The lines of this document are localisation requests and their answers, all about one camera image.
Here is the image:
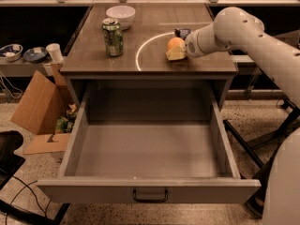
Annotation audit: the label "white bowl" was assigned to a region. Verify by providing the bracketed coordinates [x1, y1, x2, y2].
[106, 6, 136, 30]

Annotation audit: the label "black chair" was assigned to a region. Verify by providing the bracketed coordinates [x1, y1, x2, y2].
[0, 130, 24, 189]

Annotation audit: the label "grey side shelf left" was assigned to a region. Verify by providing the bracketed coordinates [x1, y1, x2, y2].
[0, 57, 53, 77]

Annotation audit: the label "orange fruit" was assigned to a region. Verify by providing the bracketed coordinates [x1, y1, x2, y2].
[167, 37, 185, 51]

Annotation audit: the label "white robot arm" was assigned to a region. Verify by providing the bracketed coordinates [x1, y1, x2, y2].
[166, 7, 300, 106]

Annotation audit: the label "black metal stand leg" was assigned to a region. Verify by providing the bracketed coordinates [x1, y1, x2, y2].
[223, 119, 263, 168]

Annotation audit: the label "brown cardboard box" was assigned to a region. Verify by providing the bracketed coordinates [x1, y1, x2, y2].
[11, 64, 75, 155]

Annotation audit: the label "dark blue bowl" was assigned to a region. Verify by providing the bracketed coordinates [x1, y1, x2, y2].
[23, 47, 48, 63]

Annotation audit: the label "grey open drawer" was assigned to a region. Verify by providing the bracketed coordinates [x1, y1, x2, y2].
[37, 81, 261, 203]

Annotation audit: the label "green soda can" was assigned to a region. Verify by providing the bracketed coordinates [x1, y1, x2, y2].
[102, 18, 123, 57]

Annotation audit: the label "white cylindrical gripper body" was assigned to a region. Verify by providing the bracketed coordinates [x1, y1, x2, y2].
[185, 24, 224, 58]

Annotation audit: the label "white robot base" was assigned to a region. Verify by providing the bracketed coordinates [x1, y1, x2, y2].
[262, 128, 300, 225]

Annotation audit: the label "small black packet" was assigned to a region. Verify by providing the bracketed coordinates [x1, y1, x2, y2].
[174, 28, 191, 39]

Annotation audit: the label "green snack bags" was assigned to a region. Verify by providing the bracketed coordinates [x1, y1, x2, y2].
[55, 104, 78, 134]

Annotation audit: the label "grey side shelf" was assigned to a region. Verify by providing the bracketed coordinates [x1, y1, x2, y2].
[232, 55, 257, 68]
[0, 57, 53, 77]

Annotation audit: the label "blue patterned bowl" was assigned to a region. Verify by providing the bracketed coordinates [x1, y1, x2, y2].
[0, 44, 23, 62]

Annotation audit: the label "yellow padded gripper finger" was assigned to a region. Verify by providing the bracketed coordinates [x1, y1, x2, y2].
[166, 43, 187, 61]

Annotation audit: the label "white paper cup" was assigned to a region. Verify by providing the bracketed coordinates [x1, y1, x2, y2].
[46, 43, 64, 64]

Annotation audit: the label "grey cabinet with countertop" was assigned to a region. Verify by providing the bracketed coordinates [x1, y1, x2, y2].
[61, 3, 237, 106]

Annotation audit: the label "black drawer handle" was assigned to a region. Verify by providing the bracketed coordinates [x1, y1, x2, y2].
[132, 189, 169, 203]

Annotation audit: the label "grey side shelf right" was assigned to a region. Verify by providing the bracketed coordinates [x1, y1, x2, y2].
[232, 55, 257, 68]

